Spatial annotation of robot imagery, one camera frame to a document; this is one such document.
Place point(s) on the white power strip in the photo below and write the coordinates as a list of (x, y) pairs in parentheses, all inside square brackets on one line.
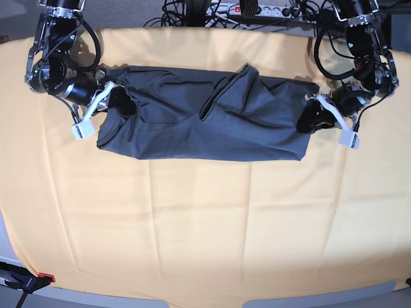
[(264, 12)]

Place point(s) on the yellow table cloth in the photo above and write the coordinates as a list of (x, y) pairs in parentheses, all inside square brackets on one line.
[(201, 233)]

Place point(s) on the blue bar clamp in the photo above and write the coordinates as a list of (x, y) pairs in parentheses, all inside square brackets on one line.
[(20, 278)]

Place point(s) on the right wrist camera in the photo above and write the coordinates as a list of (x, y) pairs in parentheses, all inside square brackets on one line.
[(83, 130)]

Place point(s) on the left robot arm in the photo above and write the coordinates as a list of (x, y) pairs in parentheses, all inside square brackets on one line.
[(374, 73)]

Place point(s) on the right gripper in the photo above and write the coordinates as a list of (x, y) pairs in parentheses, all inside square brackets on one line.
[(82, 90)]

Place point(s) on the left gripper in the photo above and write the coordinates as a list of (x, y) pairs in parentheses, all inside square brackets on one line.
[(331, 110)]

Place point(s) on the black pole base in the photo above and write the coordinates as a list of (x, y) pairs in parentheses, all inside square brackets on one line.
[(196, 13)]

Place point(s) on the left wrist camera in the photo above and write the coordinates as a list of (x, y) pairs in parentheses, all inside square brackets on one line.
[(349, 139)]

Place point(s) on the blue-grey T-shirt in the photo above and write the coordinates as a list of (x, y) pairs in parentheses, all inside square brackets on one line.
[(214, 115)]

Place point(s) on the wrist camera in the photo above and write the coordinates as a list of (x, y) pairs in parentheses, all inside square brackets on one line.
[(83, 130), (349, 139)]

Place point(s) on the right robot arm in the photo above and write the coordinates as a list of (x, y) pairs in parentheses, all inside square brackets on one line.
[(50, 68)]

